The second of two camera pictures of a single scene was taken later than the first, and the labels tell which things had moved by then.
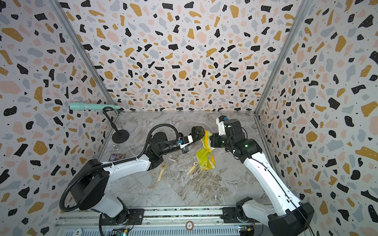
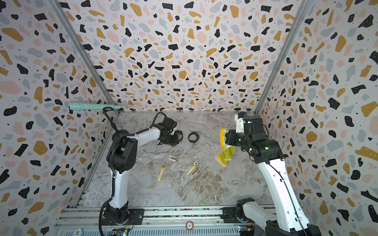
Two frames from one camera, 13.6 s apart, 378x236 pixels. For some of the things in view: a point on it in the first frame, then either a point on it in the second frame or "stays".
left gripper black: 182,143 to 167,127
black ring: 197,132 to 180,134
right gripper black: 216,143 to 232,140
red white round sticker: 189,225 stays
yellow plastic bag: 205,160 to 223,157
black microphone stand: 120,136 stays
